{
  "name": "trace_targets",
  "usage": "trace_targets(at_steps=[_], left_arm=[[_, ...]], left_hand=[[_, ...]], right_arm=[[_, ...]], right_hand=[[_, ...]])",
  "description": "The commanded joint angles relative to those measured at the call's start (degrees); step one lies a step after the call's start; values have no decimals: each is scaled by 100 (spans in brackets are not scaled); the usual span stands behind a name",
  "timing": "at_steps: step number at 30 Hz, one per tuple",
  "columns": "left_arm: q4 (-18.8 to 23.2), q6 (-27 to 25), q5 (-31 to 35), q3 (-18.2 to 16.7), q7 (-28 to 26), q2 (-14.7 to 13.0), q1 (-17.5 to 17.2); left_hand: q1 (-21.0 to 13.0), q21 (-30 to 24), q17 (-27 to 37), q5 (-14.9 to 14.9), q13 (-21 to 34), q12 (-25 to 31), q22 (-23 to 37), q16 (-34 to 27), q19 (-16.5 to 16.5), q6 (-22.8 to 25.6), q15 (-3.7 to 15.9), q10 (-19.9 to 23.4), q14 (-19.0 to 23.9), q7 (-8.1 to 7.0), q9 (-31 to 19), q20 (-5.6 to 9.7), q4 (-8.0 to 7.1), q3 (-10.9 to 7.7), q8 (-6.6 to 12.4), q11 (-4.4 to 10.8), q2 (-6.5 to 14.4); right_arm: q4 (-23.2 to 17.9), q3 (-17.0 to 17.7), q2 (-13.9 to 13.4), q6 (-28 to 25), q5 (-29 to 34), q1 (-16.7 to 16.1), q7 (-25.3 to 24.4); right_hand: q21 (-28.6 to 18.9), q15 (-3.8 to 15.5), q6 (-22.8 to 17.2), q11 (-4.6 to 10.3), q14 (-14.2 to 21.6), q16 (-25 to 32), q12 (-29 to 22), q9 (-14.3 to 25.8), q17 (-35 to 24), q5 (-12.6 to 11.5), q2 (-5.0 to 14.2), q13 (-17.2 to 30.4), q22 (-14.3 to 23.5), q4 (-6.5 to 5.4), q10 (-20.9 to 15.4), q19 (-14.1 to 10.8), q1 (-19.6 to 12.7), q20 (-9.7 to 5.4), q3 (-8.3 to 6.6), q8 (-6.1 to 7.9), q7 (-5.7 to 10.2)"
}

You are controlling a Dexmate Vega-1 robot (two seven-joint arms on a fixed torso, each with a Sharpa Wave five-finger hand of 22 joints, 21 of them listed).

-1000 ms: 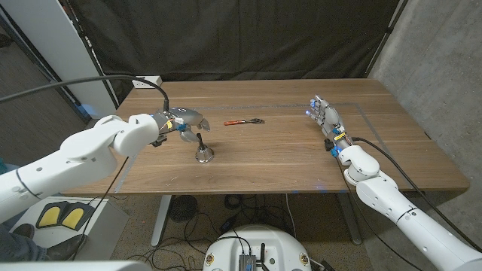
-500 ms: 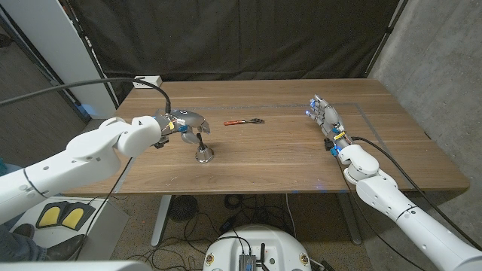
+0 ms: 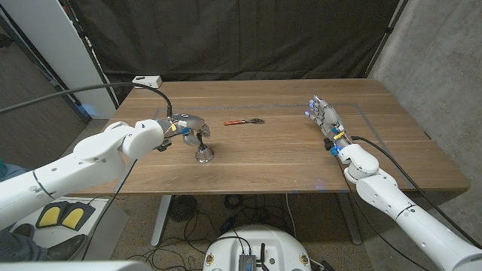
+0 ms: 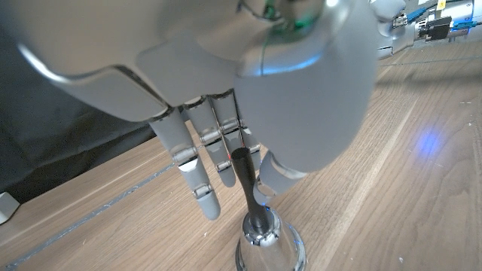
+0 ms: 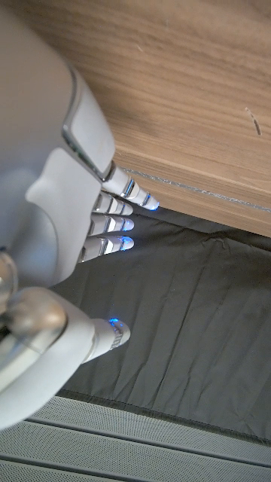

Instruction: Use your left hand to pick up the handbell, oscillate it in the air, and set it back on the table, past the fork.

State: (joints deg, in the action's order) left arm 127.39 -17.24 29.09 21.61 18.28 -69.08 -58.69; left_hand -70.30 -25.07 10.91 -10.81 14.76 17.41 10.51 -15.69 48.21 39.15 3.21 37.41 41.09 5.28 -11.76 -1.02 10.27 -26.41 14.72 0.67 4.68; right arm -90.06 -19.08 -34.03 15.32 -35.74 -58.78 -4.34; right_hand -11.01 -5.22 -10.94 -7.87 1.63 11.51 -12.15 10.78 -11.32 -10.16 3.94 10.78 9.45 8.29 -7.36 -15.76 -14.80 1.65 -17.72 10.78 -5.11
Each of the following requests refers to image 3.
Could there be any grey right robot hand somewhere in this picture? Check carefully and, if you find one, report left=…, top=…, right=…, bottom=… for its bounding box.
left=304, top=94, right=352, bottom=149

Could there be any person's blue jeans leg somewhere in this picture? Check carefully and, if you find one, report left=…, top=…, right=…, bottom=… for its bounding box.
left=0, top=228, right=48, bottom=263

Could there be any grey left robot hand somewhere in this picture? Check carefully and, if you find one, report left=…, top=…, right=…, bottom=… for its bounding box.
left=167, top=113, right=212, bottom=148

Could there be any fork with orange handle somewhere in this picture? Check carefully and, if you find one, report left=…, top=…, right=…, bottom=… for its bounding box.
left=223, top=117, right=266, bottom=126

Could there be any yellow and black foot pedal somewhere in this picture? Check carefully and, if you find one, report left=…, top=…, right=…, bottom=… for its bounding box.
left=59, top=202, right=96, bottom=232
left=35, top=202, right=71, bottom=230

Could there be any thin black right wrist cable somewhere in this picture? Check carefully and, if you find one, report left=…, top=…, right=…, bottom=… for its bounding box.
left=334, top=154, right=430, bottom=271

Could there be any black backdrop curtain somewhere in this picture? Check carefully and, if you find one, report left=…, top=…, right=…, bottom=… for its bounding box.
left=69, top=0, right=400, bottom=102

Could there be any black coiled floor cable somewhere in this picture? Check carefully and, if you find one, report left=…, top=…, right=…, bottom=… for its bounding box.
left=224, top=194, right=246, bottom=211

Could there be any white power strip box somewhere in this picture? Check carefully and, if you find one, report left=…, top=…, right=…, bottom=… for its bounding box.
left=131, top=75, right=163, bottom=90

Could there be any dark shoe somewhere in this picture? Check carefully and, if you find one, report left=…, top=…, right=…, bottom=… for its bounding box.
left=13, top=224, right=37, bottom=239
left=44, top=233, right=89, bottom=261

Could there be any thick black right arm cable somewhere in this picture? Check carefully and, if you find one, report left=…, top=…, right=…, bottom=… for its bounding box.
left=350, top=135, right=482, bottom=250

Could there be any grey table leg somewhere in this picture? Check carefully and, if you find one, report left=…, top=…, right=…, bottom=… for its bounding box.
left=337, top=192, right=363, bottom=245

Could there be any white table leg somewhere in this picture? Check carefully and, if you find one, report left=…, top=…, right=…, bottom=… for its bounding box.
left=151, top=194, right=173, bottom=248

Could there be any grey electronics box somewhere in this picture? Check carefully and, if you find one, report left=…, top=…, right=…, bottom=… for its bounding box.
left=238, top=254, right=258, bottom=271

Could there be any white platform board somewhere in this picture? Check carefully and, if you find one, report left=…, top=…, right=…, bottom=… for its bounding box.
left=8, top=195, right=130, bottom=261

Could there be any blue grey bin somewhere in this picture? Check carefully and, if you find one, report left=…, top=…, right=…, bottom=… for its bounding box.
left=0, top=163, right=26, bottom=182

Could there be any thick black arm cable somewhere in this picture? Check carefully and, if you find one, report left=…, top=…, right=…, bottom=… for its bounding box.
left=350, top=135, right=482, bottom=250
left=0, top=81, right=174, bottom=117

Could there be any thin black left wrist cable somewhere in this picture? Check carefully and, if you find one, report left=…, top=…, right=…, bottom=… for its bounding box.
left=81, top=157, right=139, bottom=261

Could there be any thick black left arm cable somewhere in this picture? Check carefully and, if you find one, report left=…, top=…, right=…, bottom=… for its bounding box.
left=0, top=81, right=174, bottom=117

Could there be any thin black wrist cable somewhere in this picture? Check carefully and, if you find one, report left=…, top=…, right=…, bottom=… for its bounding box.
left=334, top=154, right=430, bottom=271
left=81, top=157, right=139, bottom=261

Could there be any grey tape outline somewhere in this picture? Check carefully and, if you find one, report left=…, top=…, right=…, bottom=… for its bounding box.
left=112, top=102, right=415, bottom=193

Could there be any white floor cable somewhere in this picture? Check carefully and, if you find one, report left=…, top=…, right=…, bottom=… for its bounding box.
left=285, top=193, right=297, bottom=239

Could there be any white leaning wall panel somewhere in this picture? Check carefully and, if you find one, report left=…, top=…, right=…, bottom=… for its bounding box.
left=0, top=0, right=117, bottom=120

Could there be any black backdrop stand pole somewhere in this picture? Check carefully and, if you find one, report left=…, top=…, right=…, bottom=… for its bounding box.
left=59, top=0, right=120, bottom=108
left=365, top=0, right=410, bottom=78

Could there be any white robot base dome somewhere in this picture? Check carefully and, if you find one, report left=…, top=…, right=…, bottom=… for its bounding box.
left=203, top=224, right=313, bottom=271

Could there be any black round fan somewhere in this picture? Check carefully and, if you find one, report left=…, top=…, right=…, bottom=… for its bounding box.
left=168, top=194, right=199, bottom=223

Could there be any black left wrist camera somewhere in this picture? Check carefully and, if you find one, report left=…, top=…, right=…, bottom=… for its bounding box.
left=156, top=138, right=174, bottom=153

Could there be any silver handbell with black handle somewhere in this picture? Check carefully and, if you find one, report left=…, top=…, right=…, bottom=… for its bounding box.
left=194, top=135, right=215, bottom=164

